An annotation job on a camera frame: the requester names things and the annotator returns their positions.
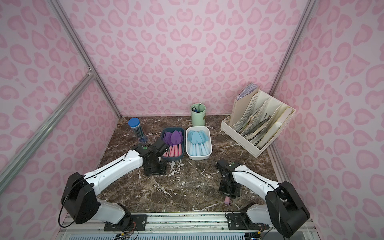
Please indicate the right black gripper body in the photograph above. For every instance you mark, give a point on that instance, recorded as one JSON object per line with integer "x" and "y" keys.
{"x": 229, "y": 191}

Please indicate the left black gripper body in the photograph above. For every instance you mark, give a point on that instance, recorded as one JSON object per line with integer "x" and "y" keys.
{"x": 155, "y": 169}

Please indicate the dark teal storage box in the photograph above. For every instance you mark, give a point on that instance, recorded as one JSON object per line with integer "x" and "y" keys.
{"x": 171, "y": 129}

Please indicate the white storage box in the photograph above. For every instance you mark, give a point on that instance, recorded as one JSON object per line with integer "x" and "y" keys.
{"x": 204, "y": 155}

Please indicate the square purple shovel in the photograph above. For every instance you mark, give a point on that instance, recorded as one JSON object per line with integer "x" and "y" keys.
{"x": 171, "y": 152}

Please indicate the round purple shovel pink handle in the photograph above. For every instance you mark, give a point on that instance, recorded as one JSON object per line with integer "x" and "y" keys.
{"x": 167, "y": 140}

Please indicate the pointed purple shovel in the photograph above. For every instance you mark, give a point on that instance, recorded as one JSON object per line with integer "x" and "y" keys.
{"x": 175, "y": 141}

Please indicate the blue shovel angled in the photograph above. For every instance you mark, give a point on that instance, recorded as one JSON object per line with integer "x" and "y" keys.
{"x": 197, "y": 139}

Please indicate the blue shovel vertical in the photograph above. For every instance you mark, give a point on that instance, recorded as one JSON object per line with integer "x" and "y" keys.
{"x": 206, "y": 142}

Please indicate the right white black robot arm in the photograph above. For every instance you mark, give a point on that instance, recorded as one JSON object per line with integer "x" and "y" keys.
{"x": 285, "y": 209}

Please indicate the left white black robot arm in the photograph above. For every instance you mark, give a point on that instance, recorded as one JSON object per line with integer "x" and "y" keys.
{"x": 80, "y": 197}

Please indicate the blue lid pen tube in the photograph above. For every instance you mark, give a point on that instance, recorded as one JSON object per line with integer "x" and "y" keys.
{"x": 136, "y": 127}

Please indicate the green pen cup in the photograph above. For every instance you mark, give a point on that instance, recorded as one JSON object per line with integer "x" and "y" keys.
{"x": 198, "y": 114}

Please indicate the white file organizer rack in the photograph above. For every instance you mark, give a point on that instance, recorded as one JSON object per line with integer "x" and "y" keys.
{"x": 259, "y": 124}

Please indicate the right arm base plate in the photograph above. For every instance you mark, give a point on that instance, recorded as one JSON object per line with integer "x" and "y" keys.
{"x": 238, "y": 221}

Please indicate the aluminium frame rail front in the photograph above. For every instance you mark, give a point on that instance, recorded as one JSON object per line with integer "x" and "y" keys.
{"x": 171, "y": 226}

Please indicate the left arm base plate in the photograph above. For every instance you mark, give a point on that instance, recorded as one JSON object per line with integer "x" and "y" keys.
{"x": 129, "y": 223}

